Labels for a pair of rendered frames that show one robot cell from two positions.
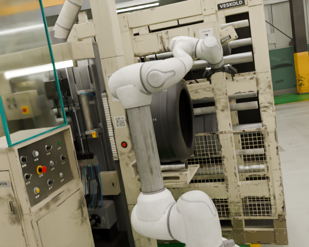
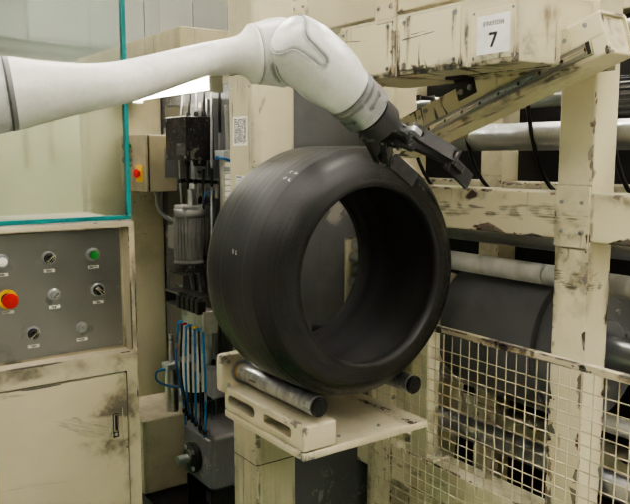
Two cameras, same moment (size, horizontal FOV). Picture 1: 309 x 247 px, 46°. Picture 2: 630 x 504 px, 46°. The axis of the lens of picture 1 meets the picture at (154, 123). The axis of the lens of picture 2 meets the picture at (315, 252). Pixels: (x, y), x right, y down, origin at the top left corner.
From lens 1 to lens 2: 142 cm
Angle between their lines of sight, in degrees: 35
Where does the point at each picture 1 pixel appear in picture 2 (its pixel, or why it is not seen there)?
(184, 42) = (247, 34)
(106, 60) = (236, 80)
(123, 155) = not seen: hidden behind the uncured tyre
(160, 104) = (256, 214)
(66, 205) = (59, 395)
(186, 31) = (448, 20)
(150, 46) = (370, 59)
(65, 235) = (34, 460)
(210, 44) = (279, 44)
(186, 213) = not seen: outside the picture
